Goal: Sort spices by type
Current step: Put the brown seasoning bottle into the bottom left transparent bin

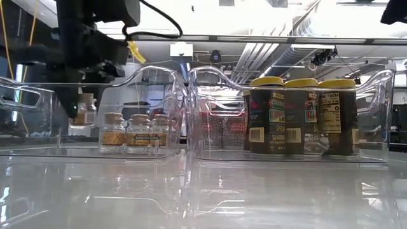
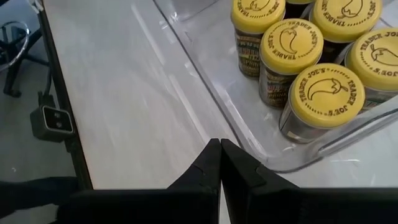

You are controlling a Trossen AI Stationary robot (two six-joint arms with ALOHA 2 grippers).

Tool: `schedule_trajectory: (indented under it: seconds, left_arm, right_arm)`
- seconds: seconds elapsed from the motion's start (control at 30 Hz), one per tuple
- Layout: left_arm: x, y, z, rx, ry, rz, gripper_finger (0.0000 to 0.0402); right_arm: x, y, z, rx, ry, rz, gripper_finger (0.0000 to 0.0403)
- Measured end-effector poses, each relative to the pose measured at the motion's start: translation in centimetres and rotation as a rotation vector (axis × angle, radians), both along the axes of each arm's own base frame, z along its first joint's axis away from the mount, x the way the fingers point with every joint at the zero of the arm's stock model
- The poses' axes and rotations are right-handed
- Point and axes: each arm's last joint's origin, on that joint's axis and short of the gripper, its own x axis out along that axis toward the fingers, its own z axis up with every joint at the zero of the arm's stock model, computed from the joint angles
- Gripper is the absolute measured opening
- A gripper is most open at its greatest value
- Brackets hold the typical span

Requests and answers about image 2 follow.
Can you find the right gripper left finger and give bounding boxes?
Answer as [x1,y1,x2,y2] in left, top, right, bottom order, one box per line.
[57,138,222,224]

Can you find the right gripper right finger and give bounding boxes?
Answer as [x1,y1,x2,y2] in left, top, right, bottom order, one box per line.
[220,138,398,224]

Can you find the clear plastic bin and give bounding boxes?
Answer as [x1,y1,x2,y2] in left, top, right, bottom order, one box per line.
[154,0,398,174]

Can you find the black office chair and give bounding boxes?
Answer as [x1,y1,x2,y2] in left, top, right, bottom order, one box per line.
[0,20,50,98]

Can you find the small black camera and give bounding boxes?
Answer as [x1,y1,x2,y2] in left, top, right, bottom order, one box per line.
[29,105,75,143]

